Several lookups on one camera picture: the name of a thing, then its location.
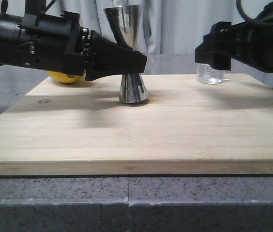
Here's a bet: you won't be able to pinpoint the steel double jigger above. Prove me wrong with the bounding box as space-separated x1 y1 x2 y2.
104 5 149 105

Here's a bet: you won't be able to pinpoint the grey curtain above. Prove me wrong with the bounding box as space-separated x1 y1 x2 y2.
0 0 273 55

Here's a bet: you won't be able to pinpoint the wooden cutting board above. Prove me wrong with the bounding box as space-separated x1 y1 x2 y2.
0 73 273 175

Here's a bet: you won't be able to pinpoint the glass beaker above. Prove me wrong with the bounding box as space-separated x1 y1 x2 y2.
196 63 225 85

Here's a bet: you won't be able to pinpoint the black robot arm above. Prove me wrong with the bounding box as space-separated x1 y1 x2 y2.
0 12 147 81

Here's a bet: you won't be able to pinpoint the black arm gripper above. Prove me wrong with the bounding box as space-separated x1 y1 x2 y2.
195 0 273 73
15 12 147 81

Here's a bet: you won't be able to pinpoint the yellow lemon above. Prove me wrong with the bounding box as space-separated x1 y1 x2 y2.
47 71 84 84

